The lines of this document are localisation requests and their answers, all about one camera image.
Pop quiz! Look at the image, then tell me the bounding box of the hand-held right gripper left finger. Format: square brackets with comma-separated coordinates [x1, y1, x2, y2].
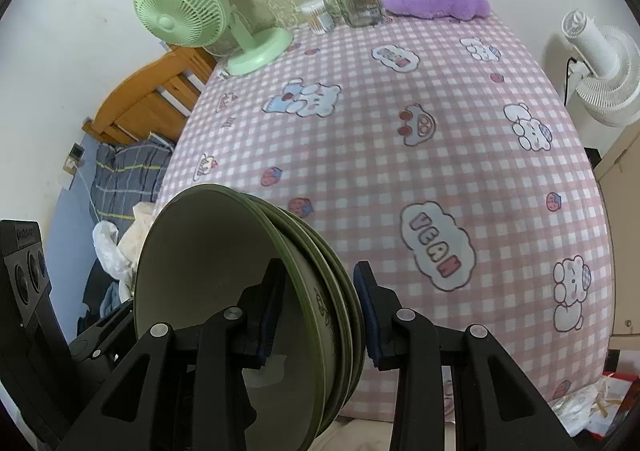
[57, 258, 288, 451]

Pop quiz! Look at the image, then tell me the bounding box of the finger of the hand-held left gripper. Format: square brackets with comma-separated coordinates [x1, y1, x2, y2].
[67, 300, 137, 372]

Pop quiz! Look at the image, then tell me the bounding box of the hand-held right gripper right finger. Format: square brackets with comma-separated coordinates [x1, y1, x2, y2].
[352, 261, 576, 451]

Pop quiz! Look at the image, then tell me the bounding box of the grey blue garment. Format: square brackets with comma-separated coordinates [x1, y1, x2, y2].
[75, 281, 136, 337]

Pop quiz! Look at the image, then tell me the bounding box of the dark cloth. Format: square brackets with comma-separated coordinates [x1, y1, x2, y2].
[82, 258, 121, 312]

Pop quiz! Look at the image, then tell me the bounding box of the white cloth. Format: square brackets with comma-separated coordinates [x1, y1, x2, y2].
[92, 221, 133, 282]

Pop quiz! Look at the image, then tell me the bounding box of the peach printed cloth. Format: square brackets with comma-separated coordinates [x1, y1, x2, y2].
[117, 201, 156, 272]

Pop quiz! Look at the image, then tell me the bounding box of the grey plaid pillow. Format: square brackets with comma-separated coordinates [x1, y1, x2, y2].
[91, 133, 176, 222]

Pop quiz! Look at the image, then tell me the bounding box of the clear plastic bag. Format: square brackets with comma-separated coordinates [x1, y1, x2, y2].
[547, 373, 626, 437]

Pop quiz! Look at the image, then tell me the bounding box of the wooden headboard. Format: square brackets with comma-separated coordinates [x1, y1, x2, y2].
[81, 47, 217, 146]

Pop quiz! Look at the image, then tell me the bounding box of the red box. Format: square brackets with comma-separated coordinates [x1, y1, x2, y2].
[585, 371, 640, 437]

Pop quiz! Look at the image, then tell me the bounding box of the beige cabinet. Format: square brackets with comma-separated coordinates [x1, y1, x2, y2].
[592, 123, 640, 347]

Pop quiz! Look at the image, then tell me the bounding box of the cotton swab box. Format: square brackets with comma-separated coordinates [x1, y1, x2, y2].
[299, 0, 335, 35]

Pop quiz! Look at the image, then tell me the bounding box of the green desk fan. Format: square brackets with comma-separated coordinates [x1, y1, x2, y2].
[133, 0, 294, 76]

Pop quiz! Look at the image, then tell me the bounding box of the white fan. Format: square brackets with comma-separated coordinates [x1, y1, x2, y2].
[560, 10, 640, 128]

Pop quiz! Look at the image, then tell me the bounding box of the black power cable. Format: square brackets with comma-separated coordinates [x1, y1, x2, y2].
[564, 56, 581, 106]

